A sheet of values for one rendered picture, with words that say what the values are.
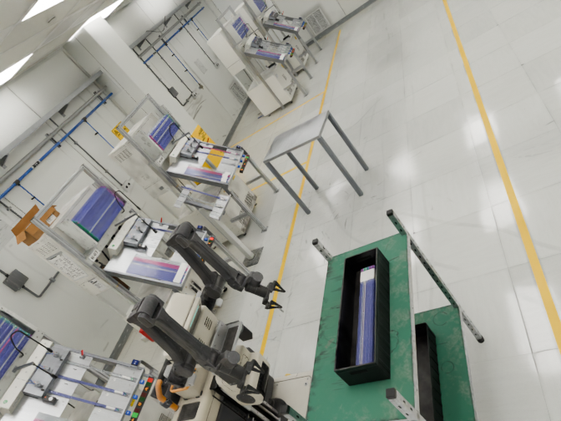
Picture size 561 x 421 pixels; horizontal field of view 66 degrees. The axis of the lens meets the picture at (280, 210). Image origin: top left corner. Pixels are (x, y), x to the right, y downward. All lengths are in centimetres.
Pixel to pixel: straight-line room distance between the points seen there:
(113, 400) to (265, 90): 605
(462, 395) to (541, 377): 50
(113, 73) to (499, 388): 613
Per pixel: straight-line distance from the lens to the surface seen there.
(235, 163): 512
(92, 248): 404
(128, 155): 506
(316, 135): 402
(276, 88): 804
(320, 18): 1073
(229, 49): 798
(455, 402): 229
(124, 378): 345
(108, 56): 692
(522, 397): 262
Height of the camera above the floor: 228
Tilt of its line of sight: 26 degrees down
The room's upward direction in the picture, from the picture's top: 41 degrees counter-clockwise
